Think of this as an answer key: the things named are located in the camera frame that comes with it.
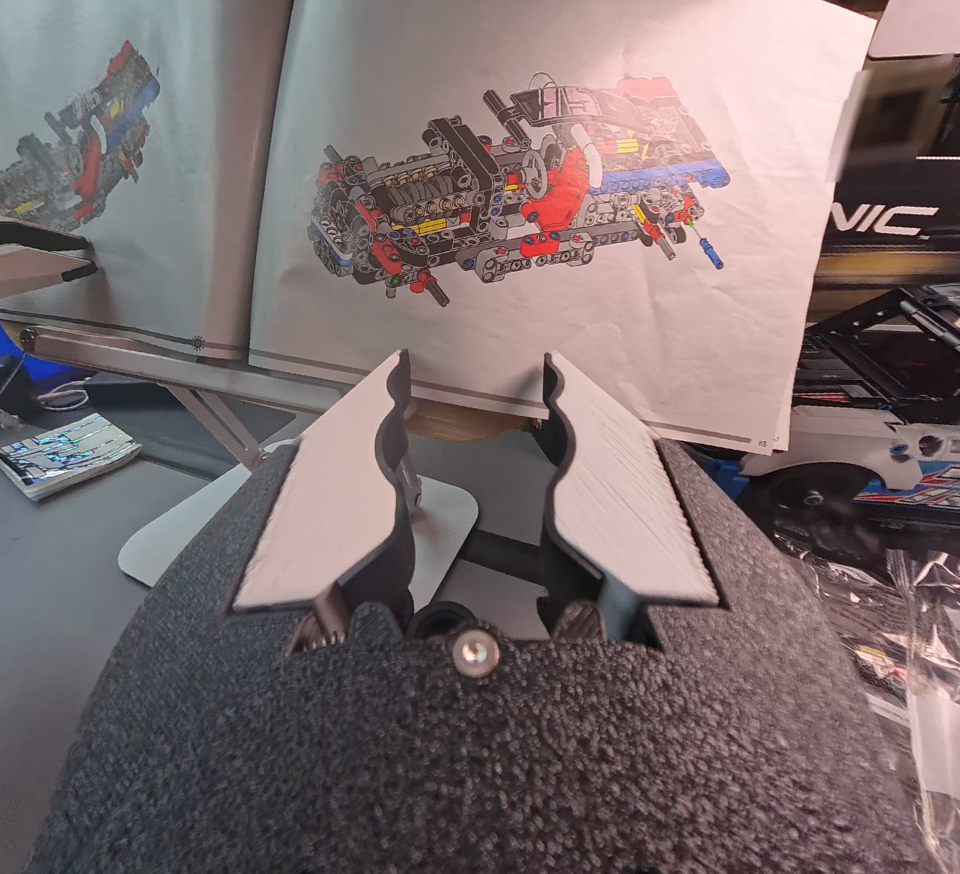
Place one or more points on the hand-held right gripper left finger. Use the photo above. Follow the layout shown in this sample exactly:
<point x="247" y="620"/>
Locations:
<point x="322" y="514"/>

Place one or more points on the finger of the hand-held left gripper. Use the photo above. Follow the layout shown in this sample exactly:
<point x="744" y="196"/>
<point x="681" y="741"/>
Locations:
<point x="37" y="270"/>

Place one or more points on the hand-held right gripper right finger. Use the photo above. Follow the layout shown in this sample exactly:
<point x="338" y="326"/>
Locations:
<point x="637" y="514"/>

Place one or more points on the white book stand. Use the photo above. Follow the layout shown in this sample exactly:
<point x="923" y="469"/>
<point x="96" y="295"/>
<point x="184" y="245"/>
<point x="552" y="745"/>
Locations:
<point x="187" y="536"/>

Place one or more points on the clear plastic bag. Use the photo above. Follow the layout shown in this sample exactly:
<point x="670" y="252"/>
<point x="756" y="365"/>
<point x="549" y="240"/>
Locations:
<point x="862" y="589"/>

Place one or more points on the toy building instruction booklet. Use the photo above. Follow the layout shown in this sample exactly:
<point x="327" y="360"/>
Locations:
<point x="525" y="63"/>

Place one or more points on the grey desk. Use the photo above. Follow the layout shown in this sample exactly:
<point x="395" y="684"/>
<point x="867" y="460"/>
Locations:
<point x="60" y="626"/>

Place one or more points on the holographic sticker sheet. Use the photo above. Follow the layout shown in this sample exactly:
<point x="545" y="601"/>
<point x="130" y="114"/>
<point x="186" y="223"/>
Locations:
<point x="67" y="454"/>

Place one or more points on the black toy set box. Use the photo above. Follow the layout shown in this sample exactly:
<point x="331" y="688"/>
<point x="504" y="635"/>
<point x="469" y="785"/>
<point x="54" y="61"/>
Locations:
<point x="885" y="221"/>

